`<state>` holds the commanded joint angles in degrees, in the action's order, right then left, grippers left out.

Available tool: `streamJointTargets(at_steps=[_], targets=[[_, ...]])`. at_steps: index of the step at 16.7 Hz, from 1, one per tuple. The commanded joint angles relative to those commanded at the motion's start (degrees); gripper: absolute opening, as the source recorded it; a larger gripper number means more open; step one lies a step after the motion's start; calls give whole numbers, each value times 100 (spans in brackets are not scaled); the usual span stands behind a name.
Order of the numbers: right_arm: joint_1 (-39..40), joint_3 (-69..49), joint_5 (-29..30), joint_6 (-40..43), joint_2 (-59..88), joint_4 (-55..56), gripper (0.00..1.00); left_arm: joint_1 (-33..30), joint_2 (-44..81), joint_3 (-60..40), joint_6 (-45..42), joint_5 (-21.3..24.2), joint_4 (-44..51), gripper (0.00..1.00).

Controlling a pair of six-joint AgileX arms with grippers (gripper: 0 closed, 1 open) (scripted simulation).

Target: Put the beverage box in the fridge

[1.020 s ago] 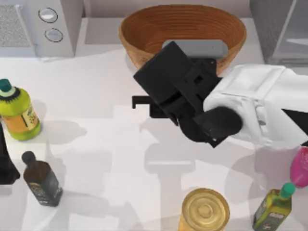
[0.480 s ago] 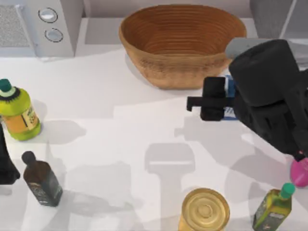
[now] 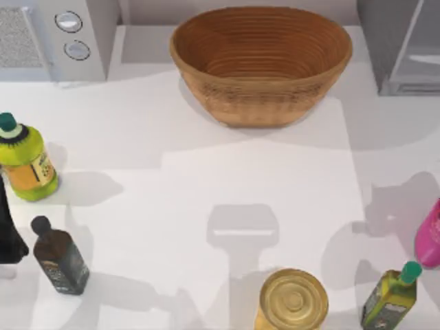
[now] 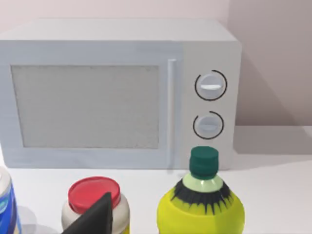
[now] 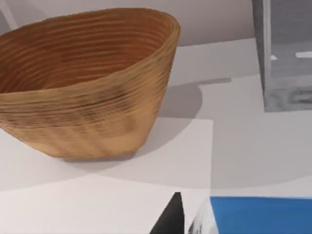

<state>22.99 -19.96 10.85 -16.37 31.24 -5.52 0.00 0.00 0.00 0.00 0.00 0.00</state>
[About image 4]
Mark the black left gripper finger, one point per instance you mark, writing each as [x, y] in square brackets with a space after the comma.
[97, 219]

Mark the white jar with red lid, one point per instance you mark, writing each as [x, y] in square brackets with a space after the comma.
[95, 195]

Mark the blue and white can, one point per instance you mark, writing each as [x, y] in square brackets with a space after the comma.
[6, 204]

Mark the yellow bottle with green cap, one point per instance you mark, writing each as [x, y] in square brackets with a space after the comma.
[202, 204]

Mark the microwave door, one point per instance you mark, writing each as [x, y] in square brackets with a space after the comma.
[85, 107]

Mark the small microwave knob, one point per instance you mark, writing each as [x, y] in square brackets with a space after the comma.
[208, 125]

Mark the large microwave knob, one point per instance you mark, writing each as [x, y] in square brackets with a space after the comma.
[211, 85]

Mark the pale microwave oven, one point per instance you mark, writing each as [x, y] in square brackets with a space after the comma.
[209, 56]

